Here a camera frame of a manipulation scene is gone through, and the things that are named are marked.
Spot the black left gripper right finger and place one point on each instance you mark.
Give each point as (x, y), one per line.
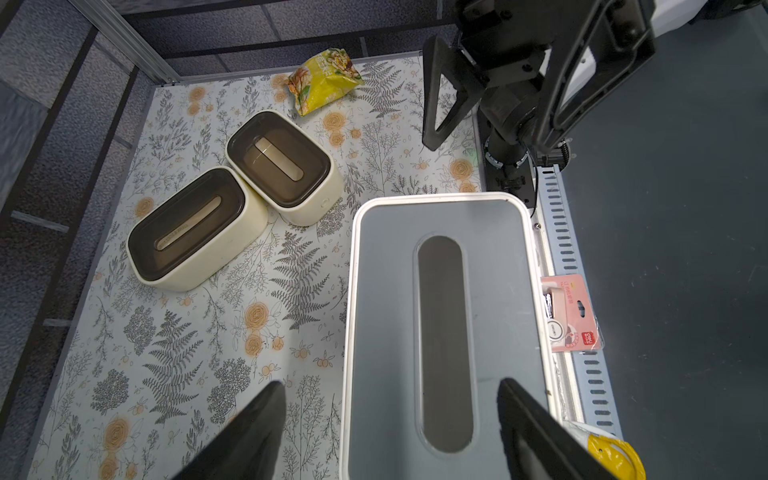
(535, 445)

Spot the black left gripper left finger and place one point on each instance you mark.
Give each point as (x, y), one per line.
(248, 448)

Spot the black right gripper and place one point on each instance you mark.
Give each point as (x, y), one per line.
(595, 47)

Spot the grey lid tissue box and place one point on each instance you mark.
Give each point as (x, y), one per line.
(445, 302)

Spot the dark lid cream tissue box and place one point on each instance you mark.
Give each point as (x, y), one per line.
(291, 171)
(197, 231)

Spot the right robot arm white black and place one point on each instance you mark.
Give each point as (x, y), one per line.
(513, 168)

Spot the white yellow snack pouch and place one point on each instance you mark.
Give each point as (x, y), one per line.
(613, 454)

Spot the pink stapler blister pack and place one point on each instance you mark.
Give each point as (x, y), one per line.
(571, 324)

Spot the green snack bag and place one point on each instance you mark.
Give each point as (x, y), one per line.
(323, 79)

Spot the white slotted cable duct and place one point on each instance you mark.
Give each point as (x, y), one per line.
(581, 368)

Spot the right aluminium frame post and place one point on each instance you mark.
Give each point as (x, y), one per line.
(127, 40)

